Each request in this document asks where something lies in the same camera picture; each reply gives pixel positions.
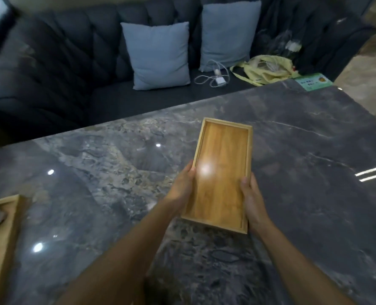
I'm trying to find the person's right hand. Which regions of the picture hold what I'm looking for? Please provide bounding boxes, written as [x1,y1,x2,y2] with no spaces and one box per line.
[240,172,271,236]

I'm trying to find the person's left hand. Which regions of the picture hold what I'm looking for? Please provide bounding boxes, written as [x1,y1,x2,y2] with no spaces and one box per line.
[163,160,197,216]

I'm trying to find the small rectangular wooden tray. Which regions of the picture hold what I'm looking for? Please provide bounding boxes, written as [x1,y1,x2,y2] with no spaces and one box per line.
[180,118,253,235]

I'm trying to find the person's left forearm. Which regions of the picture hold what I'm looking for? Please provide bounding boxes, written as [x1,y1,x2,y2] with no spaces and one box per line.
[57,200,183,305]

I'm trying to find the person's right forearm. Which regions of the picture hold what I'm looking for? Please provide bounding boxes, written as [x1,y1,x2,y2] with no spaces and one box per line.
[255,219,357,305]

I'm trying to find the light blue cushion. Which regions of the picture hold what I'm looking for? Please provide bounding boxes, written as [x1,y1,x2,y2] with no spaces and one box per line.
[199,0,262,73]
[121,22,192,91]

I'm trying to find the yellow cloth bag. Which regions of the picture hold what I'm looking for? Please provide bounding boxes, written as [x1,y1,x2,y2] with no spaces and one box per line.
[230,55,301,86]

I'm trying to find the green card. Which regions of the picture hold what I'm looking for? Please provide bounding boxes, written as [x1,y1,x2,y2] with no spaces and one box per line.
[294,73,333,92]

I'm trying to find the dark tufted sofa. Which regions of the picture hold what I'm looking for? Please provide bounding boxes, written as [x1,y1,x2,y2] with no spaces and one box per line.
[0,0,376,130]

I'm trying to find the clear plastic bag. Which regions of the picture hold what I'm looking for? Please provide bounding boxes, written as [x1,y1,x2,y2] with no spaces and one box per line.
[258,28,303,61]

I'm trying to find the dark jacket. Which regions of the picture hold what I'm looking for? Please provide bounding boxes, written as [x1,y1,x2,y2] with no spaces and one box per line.
[264,0,376,81]

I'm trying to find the white charger with cable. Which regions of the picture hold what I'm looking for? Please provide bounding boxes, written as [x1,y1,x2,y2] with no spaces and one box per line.
[193,60,231,89]

